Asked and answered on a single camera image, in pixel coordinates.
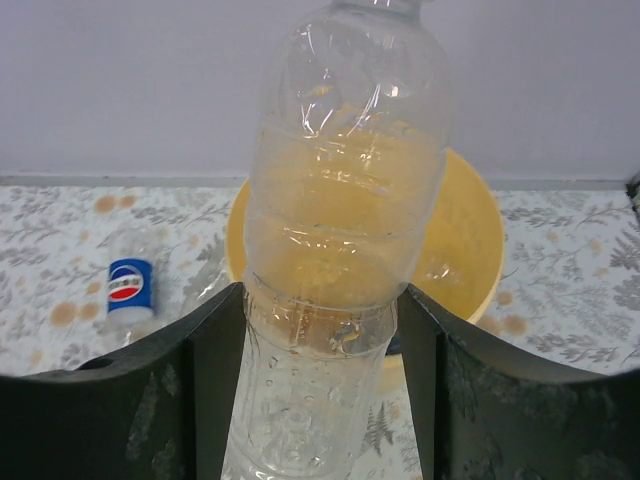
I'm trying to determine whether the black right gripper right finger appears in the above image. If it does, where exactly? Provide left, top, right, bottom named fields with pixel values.
left=398, top=286, right=639, bottom=479

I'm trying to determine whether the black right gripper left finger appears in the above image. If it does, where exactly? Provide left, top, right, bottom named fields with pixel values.
left=1, top=283, right=246, bottom=479

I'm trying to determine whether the Pepsi label plastic bottle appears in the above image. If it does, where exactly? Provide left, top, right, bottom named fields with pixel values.
left=104, top=226, right=160, bottom=349

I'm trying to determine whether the clear bottle white cap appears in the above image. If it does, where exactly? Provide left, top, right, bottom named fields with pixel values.
left=224, top=1, right=453, bottom=479

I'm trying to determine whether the yellow plastic bin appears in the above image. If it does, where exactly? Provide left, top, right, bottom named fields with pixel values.
left=225, top=147, right=506, bottom=396

